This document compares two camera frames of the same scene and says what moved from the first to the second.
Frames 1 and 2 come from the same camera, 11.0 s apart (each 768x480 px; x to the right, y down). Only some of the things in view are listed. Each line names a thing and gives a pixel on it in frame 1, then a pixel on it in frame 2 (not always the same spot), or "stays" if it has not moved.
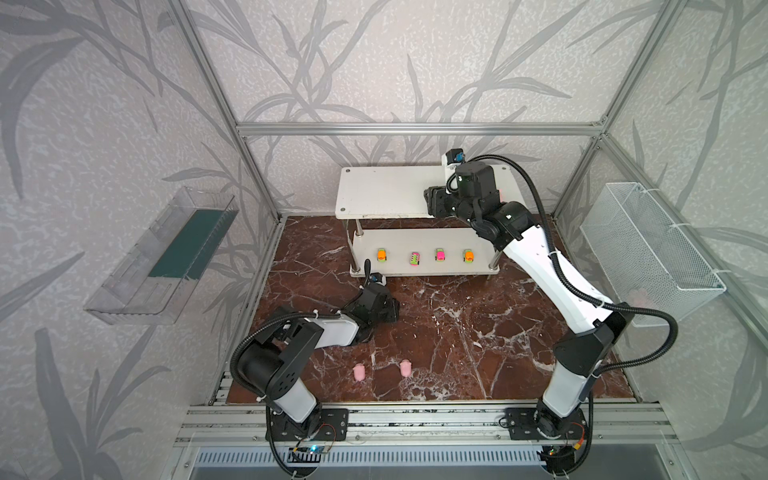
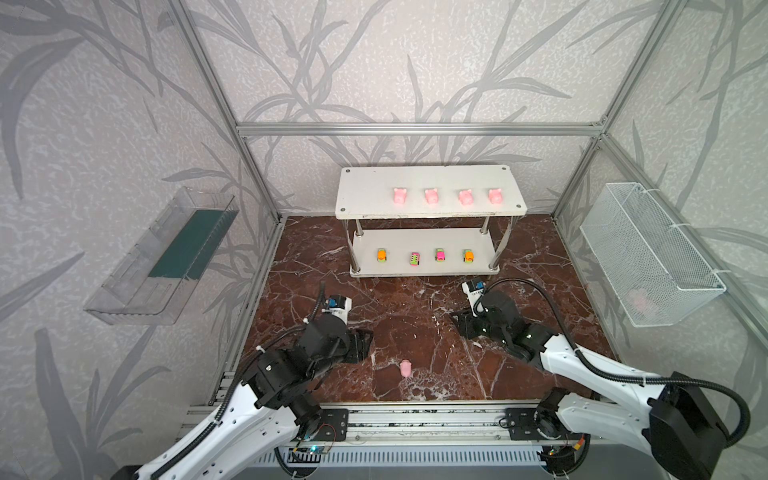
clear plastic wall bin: x=154 y=284 stays
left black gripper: x=372 y=287 to x=360 y=343
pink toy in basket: x=637 y=298 stays
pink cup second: x=406 y=367 stays
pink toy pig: x=359 y=372 to x=400 y=195
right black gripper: x=433 y=199 to x=466 y=324
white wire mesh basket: x=641 y=258 stays
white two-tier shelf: x=399 y=193 stays
